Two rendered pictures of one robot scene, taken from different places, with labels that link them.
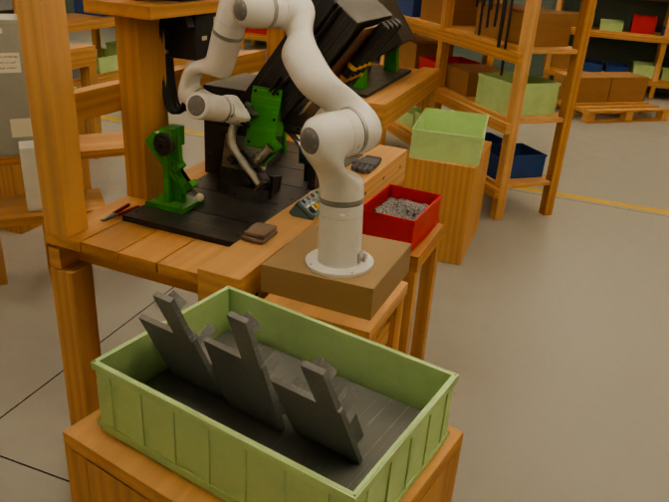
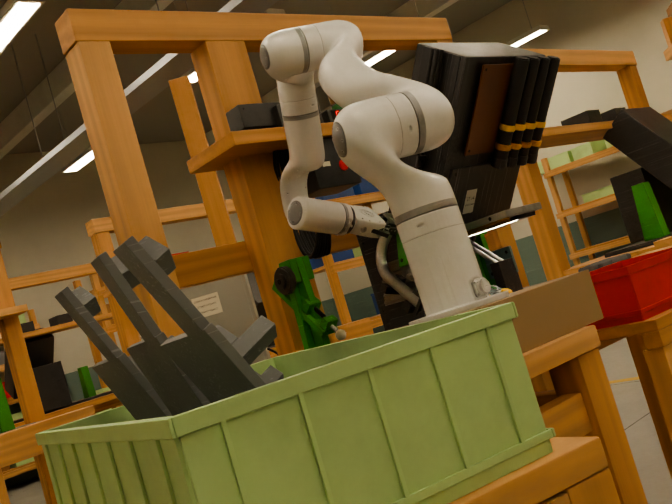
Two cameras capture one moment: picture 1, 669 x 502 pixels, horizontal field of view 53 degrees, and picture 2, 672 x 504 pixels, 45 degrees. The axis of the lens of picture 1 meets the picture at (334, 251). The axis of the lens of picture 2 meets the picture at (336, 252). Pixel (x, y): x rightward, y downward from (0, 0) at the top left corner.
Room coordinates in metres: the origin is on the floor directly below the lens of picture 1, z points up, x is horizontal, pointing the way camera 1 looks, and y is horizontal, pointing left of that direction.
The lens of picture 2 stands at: (0.25, -0.53, 1.01)
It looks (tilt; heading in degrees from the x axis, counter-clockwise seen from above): 4 degrees up; 27
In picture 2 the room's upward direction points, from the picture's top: 17 degrees counter-clockwise
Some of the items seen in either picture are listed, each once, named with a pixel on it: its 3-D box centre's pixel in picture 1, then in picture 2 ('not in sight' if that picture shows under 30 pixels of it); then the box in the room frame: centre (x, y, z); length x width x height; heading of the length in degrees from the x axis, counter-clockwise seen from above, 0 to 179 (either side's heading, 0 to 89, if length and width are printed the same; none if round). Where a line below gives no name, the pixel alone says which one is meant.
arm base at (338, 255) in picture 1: (339, 231); (443, 263); (1.67, -0.01, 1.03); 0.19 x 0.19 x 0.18
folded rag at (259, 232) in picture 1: (259, 232); not in sight; (1.90, 0.24, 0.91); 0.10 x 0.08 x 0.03; 159
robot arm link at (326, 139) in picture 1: (334, 157); (391, 159); (1.65, 0.02, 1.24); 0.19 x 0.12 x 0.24; 136
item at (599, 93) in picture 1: (609, 96); not in sight; (8.36, -3.25, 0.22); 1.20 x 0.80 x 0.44; 111
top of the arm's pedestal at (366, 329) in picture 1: (336, 297); (477, 369); (1.67, -0.02, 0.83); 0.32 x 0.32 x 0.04; 68
